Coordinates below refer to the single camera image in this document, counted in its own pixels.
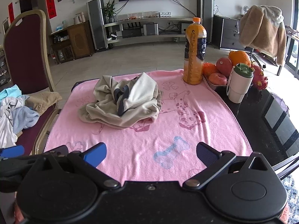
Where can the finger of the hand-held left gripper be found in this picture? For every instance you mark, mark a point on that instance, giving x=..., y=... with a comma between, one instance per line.
x=11, y=150
x=58, y=149

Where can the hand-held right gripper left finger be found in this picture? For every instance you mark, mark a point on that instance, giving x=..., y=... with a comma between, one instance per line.
x=95, y=155

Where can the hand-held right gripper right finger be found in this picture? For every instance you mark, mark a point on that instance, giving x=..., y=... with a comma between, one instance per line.
x=206, y=152

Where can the cream shirt with navy collar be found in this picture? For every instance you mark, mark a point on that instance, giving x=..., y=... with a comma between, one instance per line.
x=140, y=86

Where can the white garment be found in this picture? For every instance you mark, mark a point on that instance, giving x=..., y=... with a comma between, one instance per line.
x=5, y=126

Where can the light blue knit garment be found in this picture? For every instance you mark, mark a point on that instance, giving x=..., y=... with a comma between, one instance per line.
x=25, y=119

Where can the tan garment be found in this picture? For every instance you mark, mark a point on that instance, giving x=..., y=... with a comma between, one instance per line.
x=44, y=99

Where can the pink printed blanket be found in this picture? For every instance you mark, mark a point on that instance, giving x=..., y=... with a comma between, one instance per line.
x=163, y=121

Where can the turquoise garment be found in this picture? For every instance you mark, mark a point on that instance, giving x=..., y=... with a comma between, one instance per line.
x=10, y=92

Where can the metal fruit tray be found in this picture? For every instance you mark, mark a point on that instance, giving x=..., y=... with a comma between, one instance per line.
x=218, y=87

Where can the white tumbler with green lid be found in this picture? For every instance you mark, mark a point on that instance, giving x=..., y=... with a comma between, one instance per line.
x=238, y=86

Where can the pinkish apple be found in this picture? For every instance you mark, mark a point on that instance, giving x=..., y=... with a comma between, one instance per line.
x=217, y=78

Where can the shoe rack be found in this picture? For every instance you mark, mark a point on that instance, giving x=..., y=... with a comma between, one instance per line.
x=3, y=67

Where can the orange spiky fruit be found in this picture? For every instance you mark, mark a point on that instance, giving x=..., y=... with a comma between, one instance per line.
x=209, y=68

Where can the red apple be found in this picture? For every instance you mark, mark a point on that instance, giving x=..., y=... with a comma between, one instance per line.
x=223, y=65

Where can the purple cloth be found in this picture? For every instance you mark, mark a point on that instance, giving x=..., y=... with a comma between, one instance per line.
x=282, y=105

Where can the orange juice bottle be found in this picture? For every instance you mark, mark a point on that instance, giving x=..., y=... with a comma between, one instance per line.
x=193, y=63

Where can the blue patterned rug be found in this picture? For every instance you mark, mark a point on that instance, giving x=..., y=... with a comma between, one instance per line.
x=292, y=191

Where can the large orange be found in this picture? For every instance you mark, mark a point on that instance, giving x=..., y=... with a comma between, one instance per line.
x=240, y=57

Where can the brown wooden cabinet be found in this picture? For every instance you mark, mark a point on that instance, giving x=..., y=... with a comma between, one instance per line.
x=79, y=39

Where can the grey drawer cabinet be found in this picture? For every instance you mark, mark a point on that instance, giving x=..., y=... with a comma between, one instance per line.
x=229, y=35

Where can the black media box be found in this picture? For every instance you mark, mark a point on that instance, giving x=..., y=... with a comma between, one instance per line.
x=132, y=33

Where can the tall grey speaker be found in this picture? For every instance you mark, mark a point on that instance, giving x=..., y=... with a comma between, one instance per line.
x=97, y=28
x=205, y=11

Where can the white kettle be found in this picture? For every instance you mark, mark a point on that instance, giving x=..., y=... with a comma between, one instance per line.
x=77, y=20

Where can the beige fleece jacket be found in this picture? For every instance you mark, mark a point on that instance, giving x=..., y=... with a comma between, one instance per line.
x=259, y=30

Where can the silver audio box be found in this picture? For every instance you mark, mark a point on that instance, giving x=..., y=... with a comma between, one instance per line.
x=150, y=29

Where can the small red banner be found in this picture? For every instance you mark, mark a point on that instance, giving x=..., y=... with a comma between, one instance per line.
x=11, y=12

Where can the grey curved television stand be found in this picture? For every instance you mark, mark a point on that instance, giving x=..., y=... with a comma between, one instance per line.
x=163, y=19

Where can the green potted plant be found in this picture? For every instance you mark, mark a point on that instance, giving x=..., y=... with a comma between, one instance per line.
x=111, y=9

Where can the long red banner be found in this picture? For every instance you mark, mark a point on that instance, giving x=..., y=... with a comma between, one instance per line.
x=50, y=2

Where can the small white fan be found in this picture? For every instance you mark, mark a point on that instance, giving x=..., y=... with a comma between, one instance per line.
x=245, y=8

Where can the maroon chair with gold frame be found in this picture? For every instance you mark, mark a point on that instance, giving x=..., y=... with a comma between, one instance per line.
x=25, y=51

